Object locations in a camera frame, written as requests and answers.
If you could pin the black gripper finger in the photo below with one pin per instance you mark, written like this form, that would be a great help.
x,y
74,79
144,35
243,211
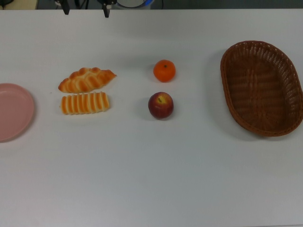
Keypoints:
x,y
66,8
107,9

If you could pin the striped ribbed toy bread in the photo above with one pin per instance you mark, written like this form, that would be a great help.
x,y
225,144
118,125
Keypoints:
x,y
85,103

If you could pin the red toy apple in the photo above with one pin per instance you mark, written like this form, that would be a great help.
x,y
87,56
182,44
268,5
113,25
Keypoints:
x,y
161,106

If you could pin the orange toy mandarin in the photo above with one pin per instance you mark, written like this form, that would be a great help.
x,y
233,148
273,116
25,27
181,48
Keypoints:
x,y
164,71

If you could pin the braided toy bread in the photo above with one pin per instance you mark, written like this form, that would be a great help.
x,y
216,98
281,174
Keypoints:
x,y
85,80

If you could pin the brown woven basket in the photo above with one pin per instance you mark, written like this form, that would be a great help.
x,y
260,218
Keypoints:
x,y
260,94

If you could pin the pink plate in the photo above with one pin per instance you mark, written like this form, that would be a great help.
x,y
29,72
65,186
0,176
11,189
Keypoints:
x,y
14,111

